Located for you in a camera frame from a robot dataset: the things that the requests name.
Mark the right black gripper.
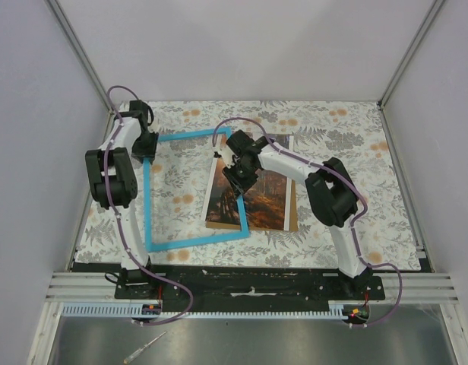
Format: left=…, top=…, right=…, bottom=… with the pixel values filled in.
left=222, top=160, right=258, bottom=199

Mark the aluminium rail bar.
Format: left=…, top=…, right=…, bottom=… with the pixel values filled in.
left=46, top=271, right=121, bottom=303

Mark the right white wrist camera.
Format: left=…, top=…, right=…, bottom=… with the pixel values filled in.
left=214, top=146, right=236, bottom=168

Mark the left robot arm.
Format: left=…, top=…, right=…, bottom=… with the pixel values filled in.
left=85, top=100, right=159, bottom=299

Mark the aluminium corner post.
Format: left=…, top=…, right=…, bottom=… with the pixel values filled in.
left=378, top=0, right=447, bottom=110
left=47, top=0, right=116, bottom=115

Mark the floral patterned table mat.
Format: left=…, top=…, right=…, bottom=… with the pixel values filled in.
left=72, top=100, right=428, bottom=269

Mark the brown frame backing board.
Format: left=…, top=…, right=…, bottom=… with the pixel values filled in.
left=205, top=178, right=299, bottom=233

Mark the blue picture frame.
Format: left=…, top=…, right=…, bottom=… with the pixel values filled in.
left=143, top=127, right=250, bottom=253

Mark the right aluminium corner post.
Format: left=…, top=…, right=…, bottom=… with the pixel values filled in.
left=378, top=0, right=447, bottom=110

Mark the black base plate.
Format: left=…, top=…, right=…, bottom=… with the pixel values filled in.
left=72, top=262, right=387, bottom=313

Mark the light blue cable duct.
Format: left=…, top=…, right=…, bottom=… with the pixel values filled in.
left=62, top=302, right=349, bottom=320

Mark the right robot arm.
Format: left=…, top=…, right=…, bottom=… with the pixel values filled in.
left=219, top=130, right=372, bottom=300

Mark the clear handled screwdriver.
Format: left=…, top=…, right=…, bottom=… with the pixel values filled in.
left=123, top=331, right=167, bottom=364

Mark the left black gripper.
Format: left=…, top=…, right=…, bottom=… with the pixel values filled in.
left=133, top=130, right=160, bottom=164

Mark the autumn forest photo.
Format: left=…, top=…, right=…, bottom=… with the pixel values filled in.
left=200, top=132, right=295, bottom=231

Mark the left aluminium corner post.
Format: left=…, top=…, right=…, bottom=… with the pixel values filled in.
left=47, top=0, right=116, bottom=115

